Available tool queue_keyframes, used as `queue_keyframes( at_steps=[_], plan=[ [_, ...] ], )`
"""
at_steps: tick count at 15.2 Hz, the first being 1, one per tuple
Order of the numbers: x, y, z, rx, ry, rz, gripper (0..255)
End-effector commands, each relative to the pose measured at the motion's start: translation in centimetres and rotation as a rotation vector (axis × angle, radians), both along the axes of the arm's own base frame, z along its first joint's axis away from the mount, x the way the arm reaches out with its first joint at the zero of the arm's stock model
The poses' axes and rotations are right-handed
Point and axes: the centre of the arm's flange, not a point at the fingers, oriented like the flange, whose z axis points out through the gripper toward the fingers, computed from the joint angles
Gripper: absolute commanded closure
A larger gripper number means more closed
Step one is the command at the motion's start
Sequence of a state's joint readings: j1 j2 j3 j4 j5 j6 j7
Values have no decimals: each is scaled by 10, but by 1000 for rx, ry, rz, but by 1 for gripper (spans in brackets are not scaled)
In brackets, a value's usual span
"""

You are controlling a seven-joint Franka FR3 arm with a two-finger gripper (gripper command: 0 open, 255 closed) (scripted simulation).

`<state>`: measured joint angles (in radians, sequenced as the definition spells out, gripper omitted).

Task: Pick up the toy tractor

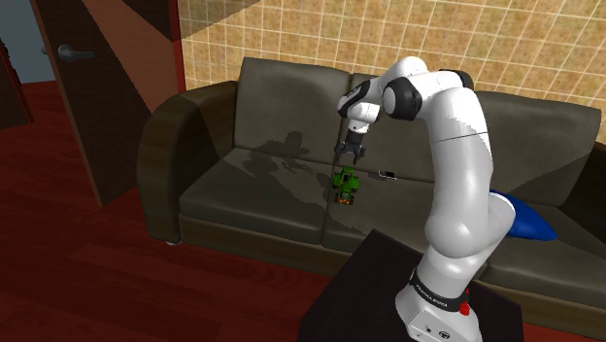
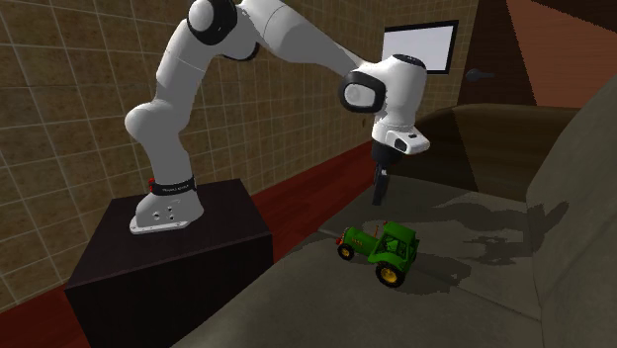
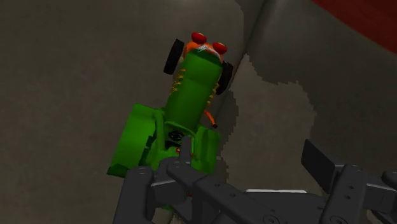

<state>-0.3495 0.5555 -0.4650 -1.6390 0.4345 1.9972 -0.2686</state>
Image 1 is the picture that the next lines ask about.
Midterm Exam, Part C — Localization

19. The black robot stand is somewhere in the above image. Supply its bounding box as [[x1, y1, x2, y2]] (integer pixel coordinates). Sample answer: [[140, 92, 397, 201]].
[[295, 228, 524, 342]]

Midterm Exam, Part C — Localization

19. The green toy tractor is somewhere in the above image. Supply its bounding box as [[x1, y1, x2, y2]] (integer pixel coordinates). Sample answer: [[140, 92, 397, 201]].
[[331, 165, 360, 206]]

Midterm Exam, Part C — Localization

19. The dark olive sofa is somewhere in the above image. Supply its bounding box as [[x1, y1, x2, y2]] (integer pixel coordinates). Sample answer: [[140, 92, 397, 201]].
[[136, 56, 606, 339]]

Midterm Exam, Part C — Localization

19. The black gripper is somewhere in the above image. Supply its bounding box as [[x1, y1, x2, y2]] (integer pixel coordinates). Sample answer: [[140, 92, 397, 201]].
[[333, 130, 367, 166]]

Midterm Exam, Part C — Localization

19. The dark brown door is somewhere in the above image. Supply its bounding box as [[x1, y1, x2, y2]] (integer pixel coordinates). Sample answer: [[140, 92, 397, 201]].
[[29, 0, 180, 208]]

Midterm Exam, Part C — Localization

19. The blue pillow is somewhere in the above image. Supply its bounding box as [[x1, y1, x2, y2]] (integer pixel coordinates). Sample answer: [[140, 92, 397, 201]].
[[488, 189, 558, 242]]

